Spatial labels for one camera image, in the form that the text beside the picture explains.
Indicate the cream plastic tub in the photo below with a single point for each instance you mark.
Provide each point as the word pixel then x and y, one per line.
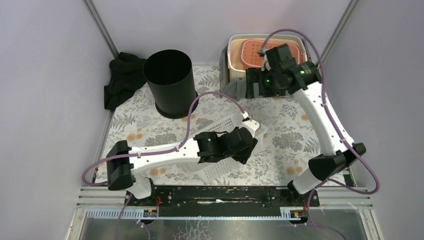
pixel 234 45

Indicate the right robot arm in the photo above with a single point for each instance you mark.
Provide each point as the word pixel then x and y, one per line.
pixel 338 149

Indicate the large black cylindrical container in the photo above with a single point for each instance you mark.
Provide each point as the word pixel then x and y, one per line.
pixel 169 75

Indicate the pink perforated basket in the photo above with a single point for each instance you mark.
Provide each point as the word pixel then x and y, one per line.
pixel 250 58

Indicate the black mounting base rail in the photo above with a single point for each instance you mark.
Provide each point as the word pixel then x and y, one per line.
pixel 223 201

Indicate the white perforated plastic basket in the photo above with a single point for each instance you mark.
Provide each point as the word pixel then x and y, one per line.
pixel 212 165

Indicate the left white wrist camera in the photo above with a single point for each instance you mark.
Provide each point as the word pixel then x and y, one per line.
pixel 250 124

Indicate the grey plastic crate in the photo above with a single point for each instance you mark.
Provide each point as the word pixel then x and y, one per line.
pixel 236 88

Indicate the floral patterned table mat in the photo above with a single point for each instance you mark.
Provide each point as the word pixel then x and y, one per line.
pixel 287 146

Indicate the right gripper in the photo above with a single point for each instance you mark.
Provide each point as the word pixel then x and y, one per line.
pixel 252 76

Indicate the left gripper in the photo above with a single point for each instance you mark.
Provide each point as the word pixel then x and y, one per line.
pixel 247 145

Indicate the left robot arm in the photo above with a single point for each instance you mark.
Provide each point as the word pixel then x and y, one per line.
pixel 124 170

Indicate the black cloth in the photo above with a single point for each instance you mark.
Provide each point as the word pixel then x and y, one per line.
pixel 126 78

